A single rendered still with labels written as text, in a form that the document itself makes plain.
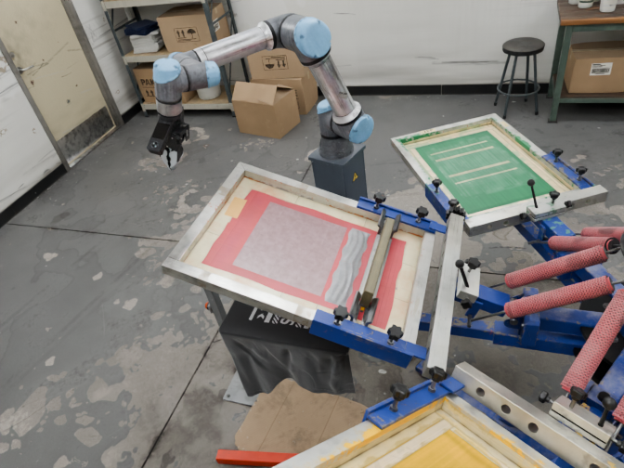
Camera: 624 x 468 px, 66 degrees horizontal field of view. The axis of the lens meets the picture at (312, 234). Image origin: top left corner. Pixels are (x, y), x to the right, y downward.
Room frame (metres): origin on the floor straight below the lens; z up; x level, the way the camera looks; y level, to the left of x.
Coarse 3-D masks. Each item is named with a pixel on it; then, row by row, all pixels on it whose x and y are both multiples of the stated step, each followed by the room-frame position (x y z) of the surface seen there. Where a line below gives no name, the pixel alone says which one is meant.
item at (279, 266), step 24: (216, 240) 1.27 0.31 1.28; (240, 240) 1.28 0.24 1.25; (264, 240) 1.28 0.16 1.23; (216, 264) 1.17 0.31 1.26; (240, 264) 1.17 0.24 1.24; (264, 264) 1.18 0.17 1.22; (288, 264) 1.18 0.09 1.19; (312, 264) 1.19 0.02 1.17; (336, 264) 1.19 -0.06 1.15; (288, 288) 1.08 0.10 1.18; (312, 288) 1.09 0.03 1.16; (384, 288) 1.09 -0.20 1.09; (360, 312) 1.00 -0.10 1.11; (384, 312) 1.00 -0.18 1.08
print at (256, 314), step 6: (252, 312) 1.23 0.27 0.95; (258, 312) 1.23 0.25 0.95; (264, 312) 1.22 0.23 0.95; (252, 318) 1.20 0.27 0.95; (258, 318) 1.19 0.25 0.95; (264, 318) 1.19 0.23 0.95; (270, 318) 1.18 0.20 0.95; (276, 318) 1.18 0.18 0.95; (282, 318) 1.17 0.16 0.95; (282, 324) 1.15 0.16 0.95; (288, 324) 1.14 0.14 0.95; (294, 324) 1.14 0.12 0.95; (300, 324) 1.13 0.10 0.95
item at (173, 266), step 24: (240, 168) 1.61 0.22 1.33; (216, 192) 1.47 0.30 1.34; (312, 192) 1.50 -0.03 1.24; (192, 240) 1.23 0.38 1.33; (432, 240) 1.28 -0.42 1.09; (168, 264) 1.13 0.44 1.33; (216, 288) 1.06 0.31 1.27; (240, 288) 1.05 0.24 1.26; (288, 312) 0.97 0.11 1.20; (312, 312) 0.96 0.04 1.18; (408, 312) 0.98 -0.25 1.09; (408, 336) 0.89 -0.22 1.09
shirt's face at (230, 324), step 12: (228, 312) 1.25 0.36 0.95; (240, 312) 1.24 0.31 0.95; (228, 324) 1.19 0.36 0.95; (240, 324) 1.18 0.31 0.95; (252, 324) 1.17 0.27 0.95; (264, 324) 1.16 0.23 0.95; (276, 324) 1.15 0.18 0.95; (264, 336) 1.11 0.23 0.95; (276, 336) 1.10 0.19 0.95; (288, 336) 1.09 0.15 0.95; (300, 336) 1.08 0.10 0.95; (312, 336) 1.07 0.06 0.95; (336, 348) 1.00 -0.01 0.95; (348, 348) 0.99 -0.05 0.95
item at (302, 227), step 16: (256, 192) 1.53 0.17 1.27; (256, 208) 1.44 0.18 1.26; (272, 208) 1.44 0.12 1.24; (288, 208) 1.45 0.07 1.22; (304, 208) 1.46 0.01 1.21; (240, 224) 1.36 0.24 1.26; (256, 224) 1.36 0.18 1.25; (272, 224) 1.36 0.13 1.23; (288, 224) 1.37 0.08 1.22; (304, 224) 1.37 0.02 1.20; (320, 224) 1.38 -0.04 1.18; (336, 224) 1.38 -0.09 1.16; (352, 224) 1.39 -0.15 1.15; (288, 240) 1.29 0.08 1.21; (304, 240) 1.29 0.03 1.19; (320, 240) 1.29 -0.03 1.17; (336, 240) 1.30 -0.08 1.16; (368, 240) 1.31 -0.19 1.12; (400, 240) 1.31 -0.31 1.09; (336, 256) 1.22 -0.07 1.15; (368, 256) 1.23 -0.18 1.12; (400, 256) 1.24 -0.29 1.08; (384, 272) 1.16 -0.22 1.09
